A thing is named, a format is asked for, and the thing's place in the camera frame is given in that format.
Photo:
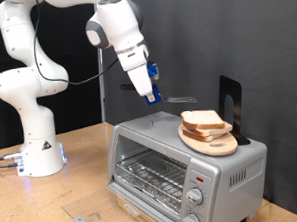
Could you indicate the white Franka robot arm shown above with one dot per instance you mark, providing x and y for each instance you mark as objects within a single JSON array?
[{"x": 32, "y": 123}]

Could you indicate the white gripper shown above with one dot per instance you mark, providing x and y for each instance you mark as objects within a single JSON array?
[{"x": 142, "y": 81}]

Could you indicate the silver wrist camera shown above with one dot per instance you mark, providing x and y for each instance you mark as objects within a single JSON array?
[{"x": 156, "y": 76}]

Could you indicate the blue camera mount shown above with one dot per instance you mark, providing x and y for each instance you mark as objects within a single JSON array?
[{"x": 151, "y": 67}]

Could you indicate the black backdrop curtain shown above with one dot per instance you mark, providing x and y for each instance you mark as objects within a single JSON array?
[{"x": 81, "y": 101}]

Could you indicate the silver oven knob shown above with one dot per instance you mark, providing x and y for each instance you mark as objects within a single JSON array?
[
  {"x": 194, "y": 196},
  {"x": 191, "y": 221}
]

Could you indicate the black spatula with blue block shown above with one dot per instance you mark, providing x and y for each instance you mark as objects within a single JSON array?
[{"x": 184, "y": 99}]

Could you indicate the black metal bookend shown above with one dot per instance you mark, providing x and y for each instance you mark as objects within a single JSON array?
[{"x": 236, "y": 93}]

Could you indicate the vertical metal pole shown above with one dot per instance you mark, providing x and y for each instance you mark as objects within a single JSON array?
[{"x": 102, "y": 103}]

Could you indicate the red indicator light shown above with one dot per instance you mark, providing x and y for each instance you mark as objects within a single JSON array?
[{"x": 199, "y": 179}]

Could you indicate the round wooden cutting board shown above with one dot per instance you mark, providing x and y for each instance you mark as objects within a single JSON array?
[{"x": 217, "y": 149}]

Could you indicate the silver toaster oven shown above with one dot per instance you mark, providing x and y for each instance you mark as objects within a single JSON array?
[
  {"x": 226, "y": 193},
  {"x": 201, "y": 38}
]

